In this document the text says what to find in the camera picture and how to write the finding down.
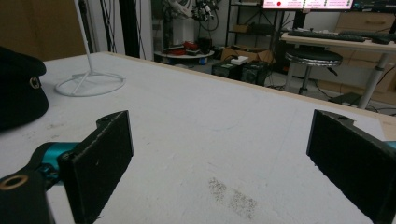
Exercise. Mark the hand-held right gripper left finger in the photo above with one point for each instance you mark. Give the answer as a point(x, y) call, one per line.
point(93, 165)

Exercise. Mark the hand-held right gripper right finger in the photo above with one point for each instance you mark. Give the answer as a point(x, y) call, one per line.
point(351, 155)

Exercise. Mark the black hat with metal buckle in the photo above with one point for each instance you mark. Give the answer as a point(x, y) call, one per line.
point(18, 90)

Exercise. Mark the round black stool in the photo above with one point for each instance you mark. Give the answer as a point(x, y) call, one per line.
point(311, 59)

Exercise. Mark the light wooden desk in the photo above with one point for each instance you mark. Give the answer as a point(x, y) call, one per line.
point(358, 46)

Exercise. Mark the black keyboard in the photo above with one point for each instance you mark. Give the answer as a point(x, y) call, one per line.
point(327, 35)

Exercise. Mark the black equipment case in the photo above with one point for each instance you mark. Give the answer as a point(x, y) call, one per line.
point(255, 72)
point(225, 69)

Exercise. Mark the round white platform with tools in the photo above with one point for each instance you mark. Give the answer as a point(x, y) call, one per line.
point(185, 53)

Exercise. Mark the cardboard box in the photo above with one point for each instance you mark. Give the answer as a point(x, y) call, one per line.
point(246, 53)

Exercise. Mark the computer monitor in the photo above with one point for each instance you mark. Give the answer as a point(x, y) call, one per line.
point(308, 3)

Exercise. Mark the black metal shelf rack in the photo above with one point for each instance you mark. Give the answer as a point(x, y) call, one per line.
point(249, 21)

